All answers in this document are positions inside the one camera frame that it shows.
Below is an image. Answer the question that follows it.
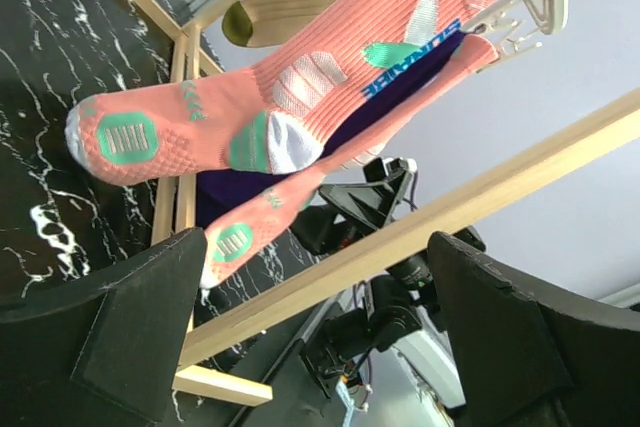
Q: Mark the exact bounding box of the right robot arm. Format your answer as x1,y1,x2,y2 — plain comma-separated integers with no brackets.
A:
291,158,466,426

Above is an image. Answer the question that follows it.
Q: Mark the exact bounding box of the wooden clothes rack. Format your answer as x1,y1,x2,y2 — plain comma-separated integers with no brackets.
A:
102,0,640,408

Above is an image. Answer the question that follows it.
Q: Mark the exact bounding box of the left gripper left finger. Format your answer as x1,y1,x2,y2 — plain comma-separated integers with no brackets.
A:
1,228,207,426

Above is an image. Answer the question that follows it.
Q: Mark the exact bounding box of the striped beige sock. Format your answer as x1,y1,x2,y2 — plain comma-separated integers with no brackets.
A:
221,0,336,48

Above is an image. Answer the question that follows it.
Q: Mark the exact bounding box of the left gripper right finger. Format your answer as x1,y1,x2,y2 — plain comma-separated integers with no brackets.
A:
428,232,639,426

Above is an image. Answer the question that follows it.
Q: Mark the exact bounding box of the pink dotted sock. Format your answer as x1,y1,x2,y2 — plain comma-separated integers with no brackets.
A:
64,0,496,185
200,34,498,289

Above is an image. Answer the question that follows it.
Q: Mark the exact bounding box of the purple sock pair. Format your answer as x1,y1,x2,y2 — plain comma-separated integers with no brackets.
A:
196,31,466,228

